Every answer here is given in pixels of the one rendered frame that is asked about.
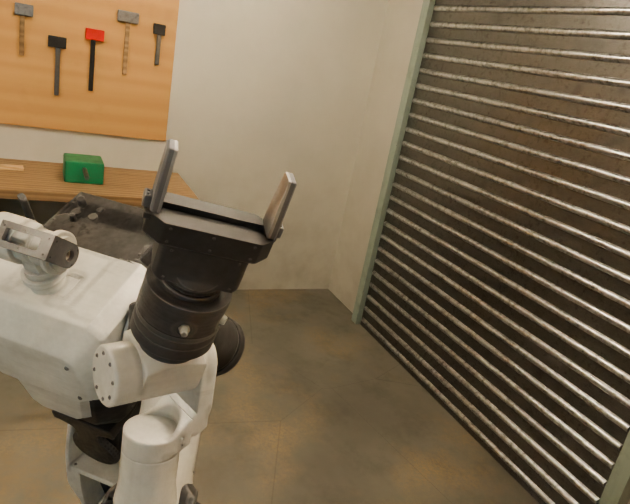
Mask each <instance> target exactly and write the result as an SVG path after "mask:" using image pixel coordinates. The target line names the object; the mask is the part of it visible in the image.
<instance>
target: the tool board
mask: <svg viewBox="0 0 630 504"><path fill-rule="evenodd" d="M179 1H180V0H0V123H1V124H10V125H20V126H29V127H38V128H48V129H57V130H66V131H76V132H85V133H94V134H103V135H113V136H122V137H131V138H141V139H150V140H159V141H166V132H167V122H168V112H169V102H170V92H171V82H172V72H173V62H174V52H175V42H176V31H177V21H178V11H179Z"/></svg>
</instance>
